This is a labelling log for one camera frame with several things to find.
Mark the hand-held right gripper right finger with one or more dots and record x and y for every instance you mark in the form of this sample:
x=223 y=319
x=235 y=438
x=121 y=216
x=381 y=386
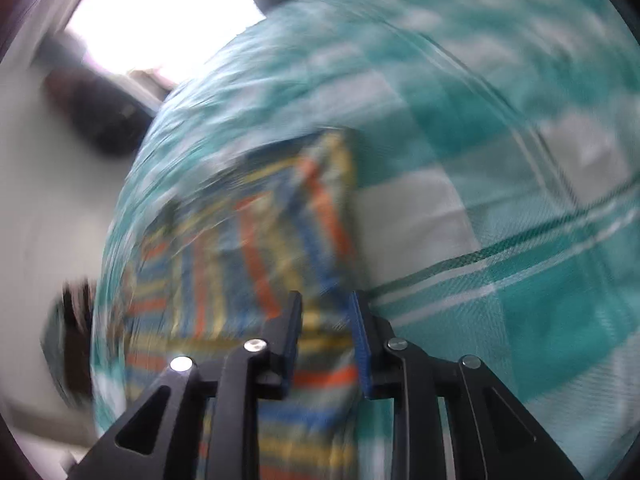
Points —
x=361 y=347

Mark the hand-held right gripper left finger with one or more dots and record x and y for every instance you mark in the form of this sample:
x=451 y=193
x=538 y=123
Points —
x=295 y=345

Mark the striped knit sweater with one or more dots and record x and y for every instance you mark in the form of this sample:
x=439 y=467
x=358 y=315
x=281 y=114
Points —
x=240 y=250

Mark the dark hanging clothes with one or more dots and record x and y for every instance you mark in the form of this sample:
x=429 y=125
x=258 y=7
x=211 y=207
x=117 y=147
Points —
x=105 y=115

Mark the heap of dark bags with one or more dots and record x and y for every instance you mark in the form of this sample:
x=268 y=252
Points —
x=70 y=340

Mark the bed with teal checked sheet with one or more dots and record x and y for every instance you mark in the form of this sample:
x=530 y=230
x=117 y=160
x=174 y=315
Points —
x=475 y=135

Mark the bright window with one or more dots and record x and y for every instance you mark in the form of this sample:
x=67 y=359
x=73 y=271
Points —
x=160 y=20

